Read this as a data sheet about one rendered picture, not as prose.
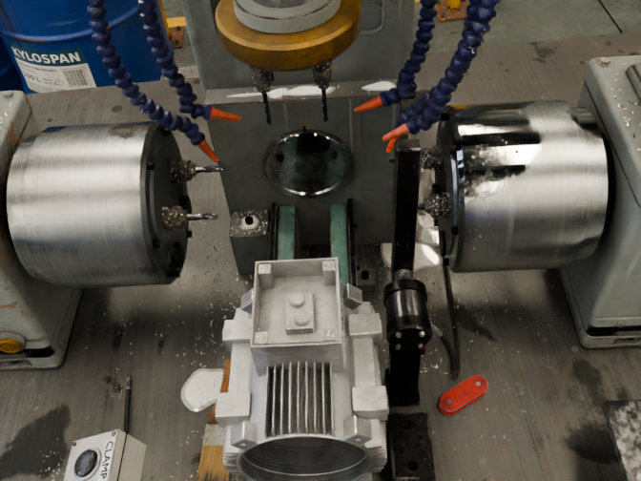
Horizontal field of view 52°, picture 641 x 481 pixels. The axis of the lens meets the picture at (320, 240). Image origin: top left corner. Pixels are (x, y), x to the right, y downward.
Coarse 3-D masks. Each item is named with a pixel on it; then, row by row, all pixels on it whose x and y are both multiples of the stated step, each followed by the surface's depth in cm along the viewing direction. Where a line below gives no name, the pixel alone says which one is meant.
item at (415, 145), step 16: (400, 144) 76; (416, 144) 75; (400, 160) 76; (416, 160) 76; (400, 176) 78; (416, 176) 78; (400, 192) 80; (416, 192) 80; (400, 208) 82; (416, 208) 82; (400, 224) 85; (416, 224) 85; (400, 240) 87; (400, 256) 90; (400, 272) 92
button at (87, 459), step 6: (90, 450) 73; (78, 456) 73; (84, 456) 72; (90, 456) 72; (96, 456) 72; (78, 462) 72; (84, 462) 72; (90, 462) 72; (78, 468) 72; (84, 468) 72; (90, 468) 71; (78, 474) 71; (84, 474) 71
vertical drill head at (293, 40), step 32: (224, 0) 82; (256, 0) 77; (288, 0) 75; (320, 0) 77; (352, 0) 80; (224, 32) 78; (256, 32) 77; (288, 32) 76; (320, 32) 76; (352, 32) 78; (256, 64) 78; (288, 64) 77; (320, 64) 79
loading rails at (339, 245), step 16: (272, 208) 115; (288, 208) 116; (336, 208) 115; (352, 208) 114; (272, 224) 112; (288, 224) 113; (336, 224) 113; (352, 224) 111; (272, 240) 110; (288, 240) 111; (336, 240) 110; (352, 240) 109; (272, 256) 108; (288, 256) 109; (336, 256) 108; (352, 256) 107; (352, 272) 105; (368, 272) 117; (368, 288) 117
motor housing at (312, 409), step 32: (352, 352) 79; (256, 384) 76; (288, 384) 74; (320, 384) 74; (352, 384) 76; (256, 416) 74; (288, 416) 72; (320, 416) 72; (352, 416) 74; (224, 448) 75; (256, 448) 82; (288, 448) 85; (320, 448) 85; (352, 448) 82; (384, 448) 75; (256, 480) 80; (288, 480) 82; (320, 480) 82; (352, 480) 80
